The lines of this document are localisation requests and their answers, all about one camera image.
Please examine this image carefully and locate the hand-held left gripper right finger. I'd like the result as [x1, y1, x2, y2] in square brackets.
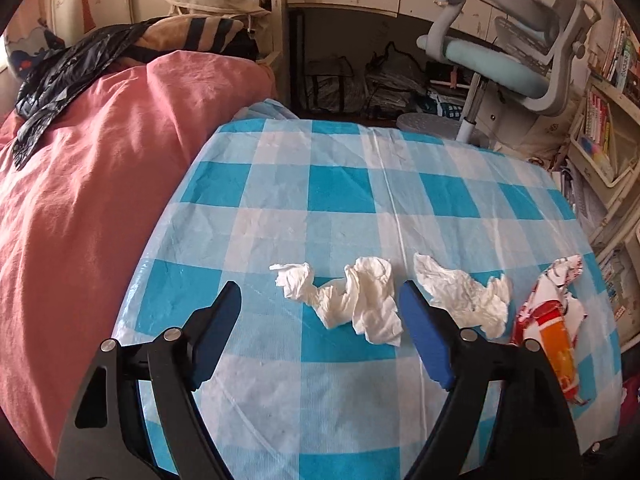
[397, 280, 583, 480]

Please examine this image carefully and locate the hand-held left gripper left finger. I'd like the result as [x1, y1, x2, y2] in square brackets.
[52, 280, 243, 480]

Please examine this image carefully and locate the white tissue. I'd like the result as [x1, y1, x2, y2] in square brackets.
[414, 254, 513, 338]
[270, 257, 403, 346]

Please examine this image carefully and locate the red white wrapper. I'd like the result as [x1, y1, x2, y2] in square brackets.
[510, 254, 588, 406]

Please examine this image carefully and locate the blue white checked tablecloth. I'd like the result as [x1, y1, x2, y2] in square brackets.
[112, 100, 623, 480]

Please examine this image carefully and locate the pink blanket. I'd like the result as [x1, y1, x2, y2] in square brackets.
[0, 50, 278, 466]

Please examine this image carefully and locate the pile of papers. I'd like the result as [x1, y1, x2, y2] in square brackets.
[550, 157, 601, 231]

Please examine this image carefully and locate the blue white bag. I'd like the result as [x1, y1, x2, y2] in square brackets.
[425, 87, 471, 121]

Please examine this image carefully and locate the beige fabric box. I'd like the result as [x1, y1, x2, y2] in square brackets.
[495, 95, 571, 161]

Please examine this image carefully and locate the small white book rack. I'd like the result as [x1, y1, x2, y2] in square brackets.
[567, 72, 640, 188]

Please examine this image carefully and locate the black plastic bag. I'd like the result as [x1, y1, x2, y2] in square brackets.
[362, 42, 431, 116]

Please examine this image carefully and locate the black mesh bag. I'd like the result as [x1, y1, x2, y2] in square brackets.
[305, 57, 363, 113]

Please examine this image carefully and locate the grey blue office chair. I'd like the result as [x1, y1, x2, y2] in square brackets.
[397, 0, 601, 148]

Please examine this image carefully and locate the white desk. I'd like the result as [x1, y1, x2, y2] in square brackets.
[272, 0, 551, 116]

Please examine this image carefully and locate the striped beige pillow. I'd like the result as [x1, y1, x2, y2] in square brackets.
[135, 15, 261, 61]

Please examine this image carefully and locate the shiny black jacket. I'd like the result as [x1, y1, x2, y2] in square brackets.
[12, 17, 166, 168]

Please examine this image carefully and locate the blue cartoon cushion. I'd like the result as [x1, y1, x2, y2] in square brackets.
[5, 17, 66, 81]

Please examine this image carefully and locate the narrow white desk drawer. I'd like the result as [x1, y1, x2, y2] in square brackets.
[400, 0, 496, 28]

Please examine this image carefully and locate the row of upright books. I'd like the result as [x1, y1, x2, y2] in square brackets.
[590, 15, 640, 96]

